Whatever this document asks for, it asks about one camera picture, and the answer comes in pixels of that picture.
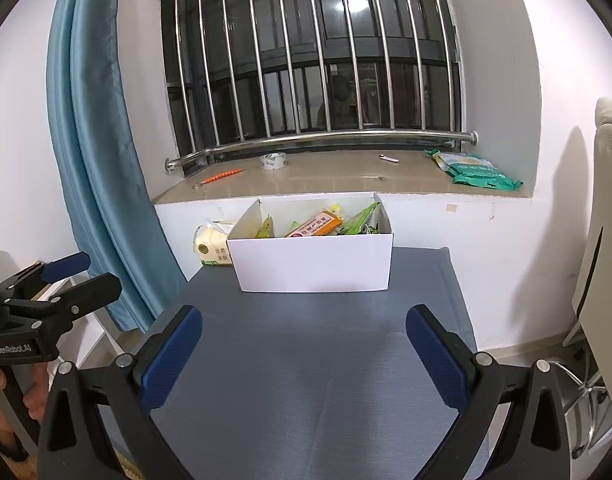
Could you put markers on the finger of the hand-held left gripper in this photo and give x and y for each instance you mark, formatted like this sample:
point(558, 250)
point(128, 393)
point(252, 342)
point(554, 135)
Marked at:
point(66, 264)
point(96, 292)

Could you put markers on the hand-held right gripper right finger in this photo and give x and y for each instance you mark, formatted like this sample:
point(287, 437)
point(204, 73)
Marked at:
point(438, 355)

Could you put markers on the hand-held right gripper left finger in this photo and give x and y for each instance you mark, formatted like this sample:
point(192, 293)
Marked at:
point(171, 355)

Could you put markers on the green seaweed snack packet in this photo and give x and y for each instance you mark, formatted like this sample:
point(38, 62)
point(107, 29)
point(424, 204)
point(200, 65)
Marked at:
point(358, 222)

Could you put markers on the white cardboard box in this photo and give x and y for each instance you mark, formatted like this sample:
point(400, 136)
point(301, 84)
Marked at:
point(311, 265)

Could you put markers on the clear yellow snack packet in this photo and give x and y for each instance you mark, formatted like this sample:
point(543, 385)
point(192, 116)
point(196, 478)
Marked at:
point(264, 230)

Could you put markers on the orange clear-wrapped snack packet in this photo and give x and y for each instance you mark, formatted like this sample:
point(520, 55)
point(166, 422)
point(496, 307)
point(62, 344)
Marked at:
point(316, 224)

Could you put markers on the person's left hand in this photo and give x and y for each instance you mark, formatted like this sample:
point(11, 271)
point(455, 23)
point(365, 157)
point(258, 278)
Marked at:
point(38, 392)

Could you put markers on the blue curtain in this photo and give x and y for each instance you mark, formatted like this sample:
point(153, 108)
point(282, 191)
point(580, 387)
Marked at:
point(101, 160)

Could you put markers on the yellow tissue pack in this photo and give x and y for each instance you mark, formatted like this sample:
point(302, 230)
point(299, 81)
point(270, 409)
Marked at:
point(211, 247)

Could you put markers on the orange pen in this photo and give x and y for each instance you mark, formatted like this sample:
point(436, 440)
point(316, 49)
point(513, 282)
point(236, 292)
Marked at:
point(221, 176)

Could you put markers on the dark green packet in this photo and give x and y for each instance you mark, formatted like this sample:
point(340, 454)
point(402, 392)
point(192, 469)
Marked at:
point(491, 179)

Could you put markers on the pale green pouch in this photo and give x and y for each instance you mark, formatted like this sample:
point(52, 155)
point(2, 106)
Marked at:
point(461, 160)

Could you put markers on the small white stick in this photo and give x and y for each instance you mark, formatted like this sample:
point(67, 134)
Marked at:
point(389, 158)

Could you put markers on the white chair with chrome base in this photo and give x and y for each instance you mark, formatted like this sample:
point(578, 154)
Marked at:
point(606, 235)

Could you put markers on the clear tape roll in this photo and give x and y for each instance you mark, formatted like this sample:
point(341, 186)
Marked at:
point(273, 161)

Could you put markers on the steel window grille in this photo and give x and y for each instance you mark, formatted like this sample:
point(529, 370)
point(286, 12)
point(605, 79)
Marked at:
point(311, 132)

